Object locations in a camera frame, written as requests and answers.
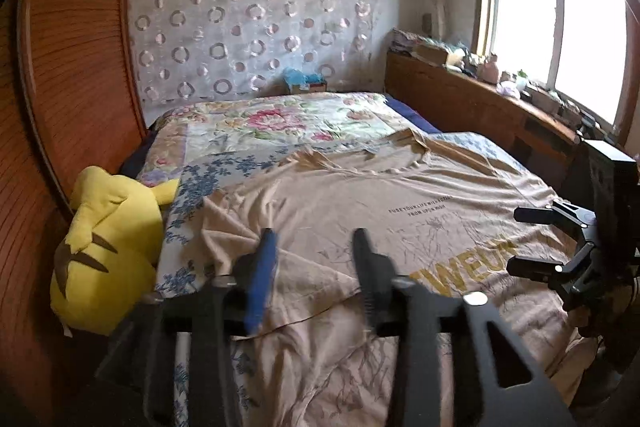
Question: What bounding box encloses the beige printed t-shirt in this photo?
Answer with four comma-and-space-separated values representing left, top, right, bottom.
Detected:
199, 128, 599, 427

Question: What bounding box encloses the wooden sideboard cabinet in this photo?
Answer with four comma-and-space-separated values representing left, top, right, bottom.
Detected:
385, 52, 577, 188

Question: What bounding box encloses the blue floral white bedsheet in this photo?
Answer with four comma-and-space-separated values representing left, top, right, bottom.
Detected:
156, 129, 539, 426

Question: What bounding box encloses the pink floral quilt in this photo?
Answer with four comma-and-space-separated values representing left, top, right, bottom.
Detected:
138, 92, 416, 186

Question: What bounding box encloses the pink bottle on sideboard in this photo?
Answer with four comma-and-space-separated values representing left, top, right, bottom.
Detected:
477, 53, 500, 86

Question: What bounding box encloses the dark blue blanket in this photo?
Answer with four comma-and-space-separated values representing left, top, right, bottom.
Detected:
385, 94, 439, 134

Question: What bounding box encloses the yellow plush toy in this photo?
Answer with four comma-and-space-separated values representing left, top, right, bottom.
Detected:
50, 166, 178, 336

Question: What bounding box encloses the blue tissue box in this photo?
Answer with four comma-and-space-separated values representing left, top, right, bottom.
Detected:
283, 68, 326, 94

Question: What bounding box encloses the cardboard box on sideboard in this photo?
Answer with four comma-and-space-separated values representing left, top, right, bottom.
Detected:
412, 43, 465, 66

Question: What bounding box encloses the wooden slatted wardrobe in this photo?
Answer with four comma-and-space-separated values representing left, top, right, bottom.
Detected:
1, 0, 146, 426

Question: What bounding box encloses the window with brown frame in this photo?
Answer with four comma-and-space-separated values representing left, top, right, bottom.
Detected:
473, 0, 639, 143

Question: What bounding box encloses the circle-patterned wall curtain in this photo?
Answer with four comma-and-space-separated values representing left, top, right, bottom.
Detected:
129, 0, 381, 113

